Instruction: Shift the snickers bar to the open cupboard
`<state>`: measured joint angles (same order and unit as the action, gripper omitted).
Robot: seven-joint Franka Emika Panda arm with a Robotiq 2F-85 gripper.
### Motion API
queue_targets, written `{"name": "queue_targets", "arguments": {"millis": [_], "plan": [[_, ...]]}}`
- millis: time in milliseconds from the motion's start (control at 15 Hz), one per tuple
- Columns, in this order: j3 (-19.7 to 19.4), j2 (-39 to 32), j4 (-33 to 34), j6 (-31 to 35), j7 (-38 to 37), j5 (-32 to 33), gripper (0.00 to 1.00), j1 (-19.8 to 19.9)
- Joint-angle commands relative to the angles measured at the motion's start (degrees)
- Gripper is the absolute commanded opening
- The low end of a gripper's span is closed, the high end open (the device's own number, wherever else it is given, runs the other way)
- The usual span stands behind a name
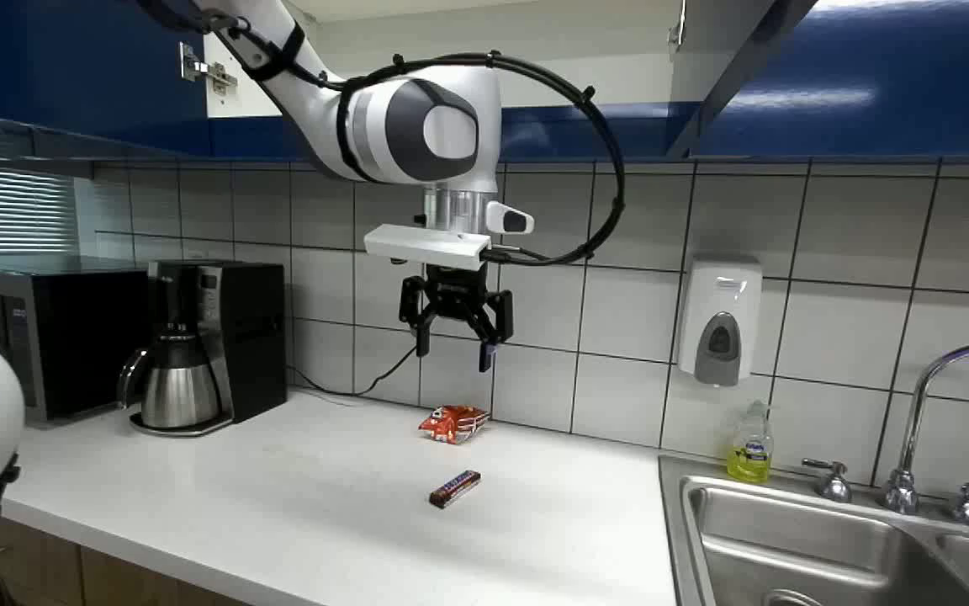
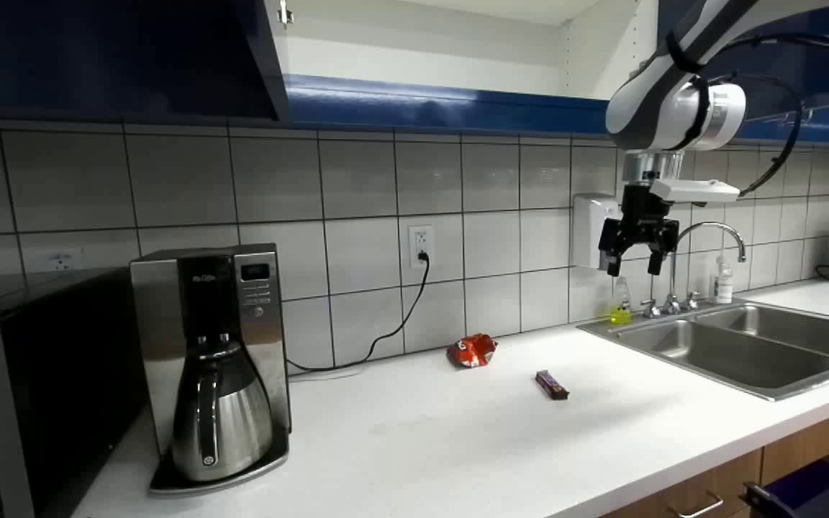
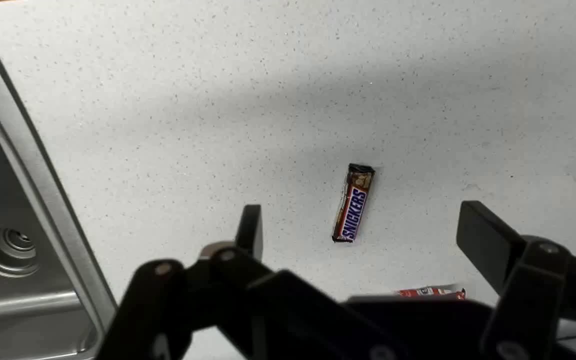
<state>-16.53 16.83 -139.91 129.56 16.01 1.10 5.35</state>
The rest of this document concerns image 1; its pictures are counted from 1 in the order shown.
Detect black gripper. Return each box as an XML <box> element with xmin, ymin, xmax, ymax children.
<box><xmin>396</xmin><ymin>262</ymin><xmax>518</xmax><ymax>375</ymax></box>

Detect brown snickers bar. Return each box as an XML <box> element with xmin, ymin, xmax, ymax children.
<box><xmin>429</xmin><ymin>467</ymin><xmax>485</xmax><ymax>512</ymax></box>

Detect open white cupboard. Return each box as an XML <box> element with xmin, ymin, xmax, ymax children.
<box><xmin>199</xmin><ymin>0</ymin><xmax>701</xmax><ymax>164</ymax></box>

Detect metal cupboard hinge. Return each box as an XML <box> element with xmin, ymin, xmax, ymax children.
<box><xmin>174</xmin><ymin>41</ymin><xmax>244</xmax><ymax>93</ymax></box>

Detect blue cupboard door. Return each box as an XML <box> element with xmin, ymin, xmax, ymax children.
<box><xmin>697</xmin><ymin>0</ymin><xmax>969</xmax><ymax>164</ymax></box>
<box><xmin>663</xmin><ymin>0</ymin><xmax>820</xmax><ymax>162</ymax></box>
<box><xmin>0</xmin><ymin>0</ymin><xmax>209</xmax><ymax>155</ymax></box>

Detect red snack packet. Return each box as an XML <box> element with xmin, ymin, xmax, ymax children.
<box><xmin>413</xmin><ymin>401</ymin><xmax>491</xmax><ymax>448</ymax></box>

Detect black coffee maker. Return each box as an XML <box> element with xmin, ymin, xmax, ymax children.
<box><xmin>144</xmin><ymin>259</ymin><xmax>290</xmax><ymax>436</ymax></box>

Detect steel coffee carafe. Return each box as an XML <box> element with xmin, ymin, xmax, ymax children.
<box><xmin>114</xmin><ymin>322</ymin><xmax>229</xmax><ymax>436</ymax></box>

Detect yellow dish soap bottle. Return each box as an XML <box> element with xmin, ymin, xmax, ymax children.
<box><xmin>724</xmin><ymin>401</ymin><xmax>779</xmax><ymax>488</ymax></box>

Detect black microwave oven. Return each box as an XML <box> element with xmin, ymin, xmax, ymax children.
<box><xmin>0</xmin><ymin>262</ymin><xmax>159</xmax><ymax>429</ymax></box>

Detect stainless steel sink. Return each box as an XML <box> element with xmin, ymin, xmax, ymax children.
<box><xmin>655</xmin><ymin>451</ymin><xmax>969</xmax><ymax>606</ymax></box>

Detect wooden lower cabinet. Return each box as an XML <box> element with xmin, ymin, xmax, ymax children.
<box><xmin>0</xmin><ymin>515</ymin><xmax>254</xmax><ymax>606</ymax></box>

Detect chrome sink faucet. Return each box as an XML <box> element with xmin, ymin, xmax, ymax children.
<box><xmin>886</xmin><ymin>341</ymin><xmax>969</xmax><ymax>518</ymax></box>

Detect window blinds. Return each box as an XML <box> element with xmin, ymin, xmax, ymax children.
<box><xmin>0</xmin><ymin>162</ymin><xmax>83</xmax><ymax>265</ymax></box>

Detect black power cord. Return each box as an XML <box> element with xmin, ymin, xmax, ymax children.
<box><xmin>288</xmin><ymin>341</ymin><xmax>420</xmax><ymax>401</ymax></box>

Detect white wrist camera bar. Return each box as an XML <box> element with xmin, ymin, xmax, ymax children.
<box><xmin>364</xmin><ymin>218</ymin><xmax>494</xmax><ymax>276</ymax></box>

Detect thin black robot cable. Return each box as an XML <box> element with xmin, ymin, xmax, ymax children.
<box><xmin>212</xmin><ymin>13</ymin><xmax>631</xmax><ymax>271</ymax></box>

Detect white wall soap dispenser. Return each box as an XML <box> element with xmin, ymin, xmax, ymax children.
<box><xmin>676</xmin><ymin>259</ymin><xmax>766</xmax><ymax>392</ymax></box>

